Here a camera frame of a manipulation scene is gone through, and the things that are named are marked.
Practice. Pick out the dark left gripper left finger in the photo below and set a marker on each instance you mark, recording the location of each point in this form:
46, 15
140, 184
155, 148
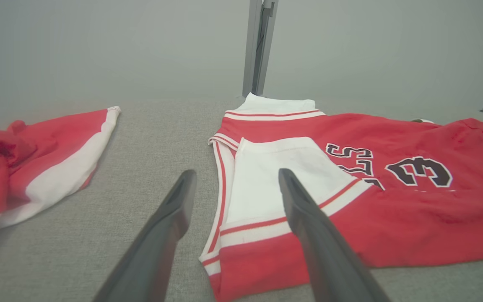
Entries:
157, 243

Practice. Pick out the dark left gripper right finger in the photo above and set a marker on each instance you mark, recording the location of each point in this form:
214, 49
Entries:
325, 251

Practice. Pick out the red white basketball jersey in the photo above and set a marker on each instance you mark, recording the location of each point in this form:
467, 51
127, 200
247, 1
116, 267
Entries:
413, 226

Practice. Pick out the red white shorts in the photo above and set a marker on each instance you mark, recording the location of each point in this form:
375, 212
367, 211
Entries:
36, 167

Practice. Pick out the grey metal partition post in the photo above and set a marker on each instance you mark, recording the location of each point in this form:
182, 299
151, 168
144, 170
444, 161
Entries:
256, 50

